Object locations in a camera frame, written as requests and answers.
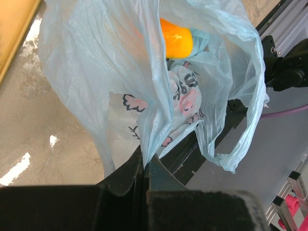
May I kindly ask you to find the orange yellow mango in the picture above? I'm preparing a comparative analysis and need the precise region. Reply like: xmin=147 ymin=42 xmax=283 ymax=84
xmin=160 ymin=18 xmax=193 ymax=59

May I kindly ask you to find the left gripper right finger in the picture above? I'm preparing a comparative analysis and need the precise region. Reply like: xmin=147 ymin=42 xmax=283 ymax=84
xmin=144 ymin=156 xmax=267 ymax=231

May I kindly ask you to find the light blue plastic bag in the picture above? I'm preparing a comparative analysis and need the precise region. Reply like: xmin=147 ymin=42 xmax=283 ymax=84
xmin=38 ymin=0 xmax=269 ymax=175

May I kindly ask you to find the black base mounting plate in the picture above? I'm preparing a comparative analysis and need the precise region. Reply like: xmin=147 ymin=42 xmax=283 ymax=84
xmin=161 ymin=100 xmax=247 ymax=185

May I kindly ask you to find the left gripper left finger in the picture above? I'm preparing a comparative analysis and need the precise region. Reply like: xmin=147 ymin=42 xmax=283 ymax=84
xmin=0 ymin=148 xmax=143 ymax=231

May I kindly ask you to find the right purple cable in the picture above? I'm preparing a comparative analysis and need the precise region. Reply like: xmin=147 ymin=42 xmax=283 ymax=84
xmin=262 ymin=103 xmax=308 ymax=119

